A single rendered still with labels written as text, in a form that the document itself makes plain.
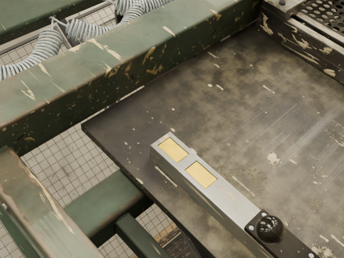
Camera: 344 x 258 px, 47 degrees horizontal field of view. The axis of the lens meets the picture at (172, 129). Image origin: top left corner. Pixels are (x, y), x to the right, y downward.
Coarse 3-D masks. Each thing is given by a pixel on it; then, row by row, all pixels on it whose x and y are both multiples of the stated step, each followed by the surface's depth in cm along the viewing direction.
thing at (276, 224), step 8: (264, 216) 52; (272, 216) 52; (256, 224) 52; (264, 224) 51; (272, 224) 51; (280, 224) 51; (256, 232) 52; (264, 232) 51; (272, 232) 50; (280, 232) 51; (264, 240) 51; (272, 240) 51; (280, 240) 51
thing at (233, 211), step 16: (160, 160) 72; (192, 160) 71; (176, 176) 71; (192, 192) 69; (208, 192) 67; (224, 192) 67; (240, 192) 67; (208, 208) 68; (224, 208) 65; (240, 208) 65; (256, 208) 66; (224, 224) 66; (240, 224) 63; (240, 240) 65; (256, 256) 64; (272, 256) 60
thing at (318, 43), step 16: (272, 0) 94; (288, 0) 95; (304, 0) 96; (272, 16) 98; (288, 16) 95; (304, 16) 97; (272, 32) 100; (288, 32) 97; (304, 32) 94; (320, 32) 95; (288, 48) 99; (304, 48) 96; (320, 48) 93; (336, 48) 90; (320, 64) 95; (336, 64) 92
